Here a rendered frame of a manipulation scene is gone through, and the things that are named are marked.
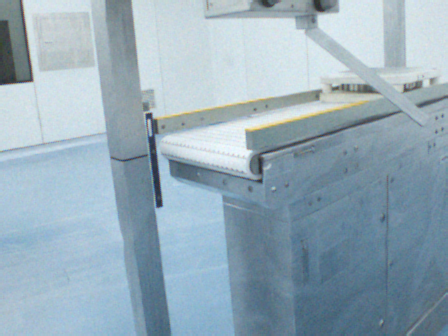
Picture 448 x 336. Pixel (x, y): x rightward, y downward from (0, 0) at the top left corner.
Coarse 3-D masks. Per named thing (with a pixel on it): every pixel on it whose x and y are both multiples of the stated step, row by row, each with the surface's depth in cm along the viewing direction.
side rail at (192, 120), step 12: (276, 96) 109; (288, 96) 112; (300, 96) 115; (312, 96) 119; (228, 108) 98; (240, 108) 101; (252, 108) 104; (264, 108) 106; (276, 108) 109; (156, 120) 86; (168, 120) 88; (180, 120) 90; (192, 120) 92; (204, 120) 94; (216, 120) 96; (156, 132) 87
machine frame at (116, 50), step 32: (96, 0) 80; (128, 0) 81; (384, 0) 153; (96, 32) 82; (128, 32) 82; (384, 32) 156; (128, 64) 82; (384, 64) 158; (128, 96) 83; (128, 128) 84; (128, 160) 84; (128, 192) 85; (128, 224) 87; (128, 256) 90; (160, 256) 91; (160, 288) 92; (160, 320) 93
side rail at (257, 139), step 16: (416, 96) 103; (432, 96) 109; (336, 112) 81; (352, 112) 85; (368, 112) 89; (272, 128) 69; (288, 128) 72; (304, 128) 75; (320, 128) 78; (256, 144) 67; (272, 144) 70
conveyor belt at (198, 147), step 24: (240, 120) 99; (264, 120) 97; (360, 120) 90; (168, 144) 85; (192, 144) 80; (216, 144) 76; (240, 144) 74; (288, 144) 75; (216, 168) 75; (240, 168) 69
